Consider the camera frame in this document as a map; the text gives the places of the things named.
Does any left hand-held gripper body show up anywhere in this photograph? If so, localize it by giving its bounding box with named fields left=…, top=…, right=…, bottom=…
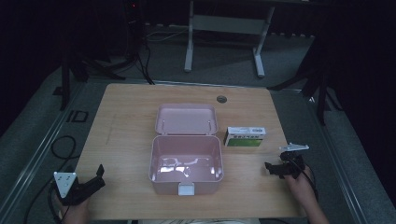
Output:
left=50, top=171, right=106, bottom=206

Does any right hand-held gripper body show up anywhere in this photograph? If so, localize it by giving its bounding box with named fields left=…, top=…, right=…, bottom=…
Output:
left=270, top=142, right=310, bottom=180

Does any white and green medicine box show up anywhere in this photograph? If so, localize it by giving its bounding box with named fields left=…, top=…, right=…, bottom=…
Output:
left=223, top=126, right=267, bottom=147

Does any pink storage box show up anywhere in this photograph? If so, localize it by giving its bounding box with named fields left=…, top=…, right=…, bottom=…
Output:
left=148, top=103, right=225, bottom=197

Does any person's left hand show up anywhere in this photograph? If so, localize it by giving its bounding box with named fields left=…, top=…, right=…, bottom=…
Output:
left=55, top=194, right=92, bottom=224

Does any person's right hand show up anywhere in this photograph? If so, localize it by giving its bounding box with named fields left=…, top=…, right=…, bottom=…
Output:
left=283, top=165, right=318, bottom=210

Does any black tripod stand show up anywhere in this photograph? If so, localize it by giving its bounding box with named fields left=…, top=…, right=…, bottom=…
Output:
left=267, top=31, right=344, bottom=127
left=52, top=0, right=155, bottom=111

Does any white metal desk frame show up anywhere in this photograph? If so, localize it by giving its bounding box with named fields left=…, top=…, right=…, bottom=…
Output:
left=184, top=0, right=276, bottom=78

